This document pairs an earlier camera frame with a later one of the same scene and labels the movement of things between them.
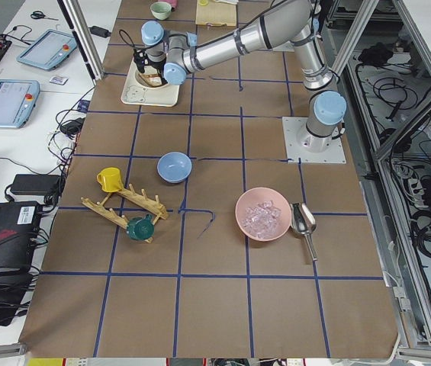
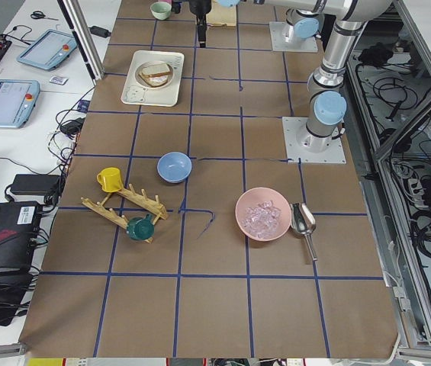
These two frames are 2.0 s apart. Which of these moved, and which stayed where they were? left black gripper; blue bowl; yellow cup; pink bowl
Moved: left black gripper
Stayed: blue bowl; yellow cup; pink bowl
